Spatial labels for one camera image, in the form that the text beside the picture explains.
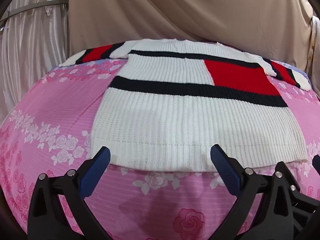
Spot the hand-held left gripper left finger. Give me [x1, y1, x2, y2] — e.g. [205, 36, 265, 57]
[27, 146, 112, 240]

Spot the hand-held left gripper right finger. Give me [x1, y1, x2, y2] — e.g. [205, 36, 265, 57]
[210, 144, 296, 240]

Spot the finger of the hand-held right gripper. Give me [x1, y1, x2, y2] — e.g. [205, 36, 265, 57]
[287, 184, 320, 240]
[312, 154, 320, 175]

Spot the white red black knit sweater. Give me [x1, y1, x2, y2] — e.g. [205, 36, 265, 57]
[59, 38, 312, 173]

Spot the pink floral bed sheet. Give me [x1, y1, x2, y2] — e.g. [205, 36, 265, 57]
[0, 52, 320, 240]

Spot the white stained panel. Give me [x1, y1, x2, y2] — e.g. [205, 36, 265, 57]
[310, 15, 320, 80]

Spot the white satin curtain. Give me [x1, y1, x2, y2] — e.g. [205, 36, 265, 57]
[0, 0, 70, 117]

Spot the beige backdrop cloth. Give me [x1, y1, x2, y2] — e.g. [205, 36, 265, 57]
[67, 0, 314, 63]

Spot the grey curtain strap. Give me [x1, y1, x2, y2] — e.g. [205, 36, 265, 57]
[4, 1, 69, 18]

